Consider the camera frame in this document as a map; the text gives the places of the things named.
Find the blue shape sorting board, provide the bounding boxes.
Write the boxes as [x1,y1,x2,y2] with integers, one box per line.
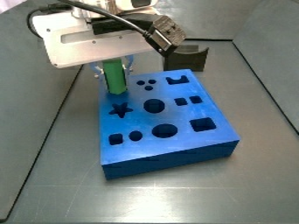
[99,69,239,179]

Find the green hexagonal prism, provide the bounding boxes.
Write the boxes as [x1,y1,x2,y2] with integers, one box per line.
[103,59,127,95]

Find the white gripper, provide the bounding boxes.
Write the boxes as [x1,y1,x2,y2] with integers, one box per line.
[31,0,159,82]

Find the black curved holder bracket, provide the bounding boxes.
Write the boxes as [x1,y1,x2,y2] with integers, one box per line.
[163,45,210,72]

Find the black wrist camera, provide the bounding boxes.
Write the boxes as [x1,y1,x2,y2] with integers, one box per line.
[91,13,186,57]

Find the black camera cable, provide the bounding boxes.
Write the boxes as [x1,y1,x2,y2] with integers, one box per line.
[26,0,154,39]

